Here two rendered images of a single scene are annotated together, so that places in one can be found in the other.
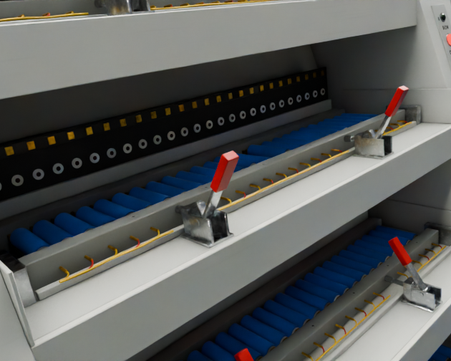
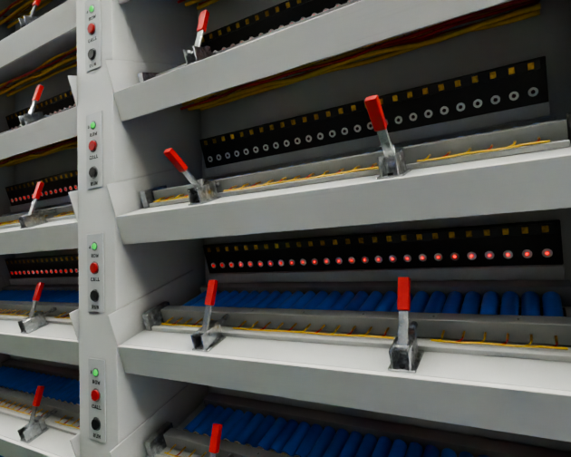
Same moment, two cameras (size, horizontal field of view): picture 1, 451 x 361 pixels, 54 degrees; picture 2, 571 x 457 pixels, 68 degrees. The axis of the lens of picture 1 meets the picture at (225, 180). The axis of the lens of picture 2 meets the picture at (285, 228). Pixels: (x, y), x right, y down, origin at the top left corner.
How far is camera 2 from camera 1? 0.63 m
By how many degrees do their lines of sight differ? 69
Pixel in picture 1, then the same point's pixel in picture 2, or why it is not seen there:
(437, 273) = (486, 361)
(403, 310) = (382, 354)
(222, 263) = (188, 216)
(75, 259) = (169, 195)
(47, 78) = (150, 106)
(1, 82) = (136, 109)
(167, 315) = (162, 230)
